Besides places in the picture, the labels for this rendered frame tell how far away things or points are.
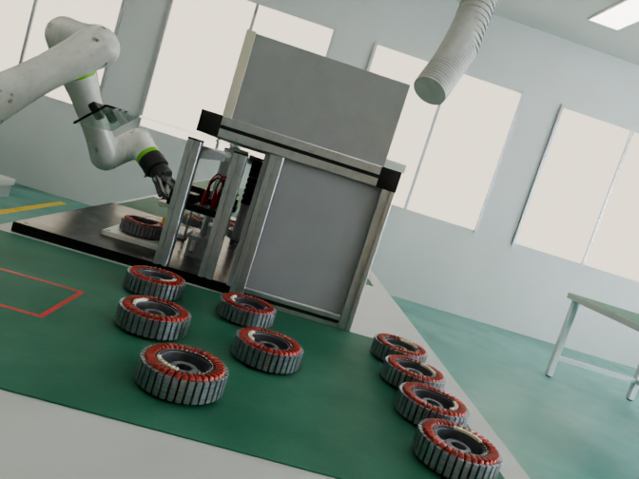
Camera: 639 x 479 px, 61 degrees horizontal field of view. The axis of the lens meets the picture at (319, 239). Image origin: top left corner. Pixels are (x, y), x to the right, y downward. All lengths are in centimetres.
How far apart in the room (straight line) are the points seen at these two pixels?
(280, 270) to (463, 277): 542
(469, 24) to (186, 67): 407
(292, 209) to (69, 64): 85
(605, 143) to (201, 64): 460
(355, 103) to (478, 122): 521
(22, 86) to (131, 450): 126
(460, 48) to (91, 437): 234
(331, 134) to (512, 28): 555
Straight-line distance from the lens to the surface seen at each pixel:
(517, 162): 661
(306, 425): 73
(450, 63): 259
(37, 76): 172
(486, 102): 651
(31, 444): 59
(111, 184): 642
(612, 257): 722
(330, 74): 129
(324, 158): 117
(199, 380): 68
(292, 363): 86
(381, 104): 130
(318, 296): 121
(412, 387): 90
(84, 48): 178
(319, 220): 118
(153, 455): 59
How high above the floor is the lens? 105
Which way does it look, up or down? 6 degrees down
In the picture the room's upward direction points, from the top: 17 degrees clockwise
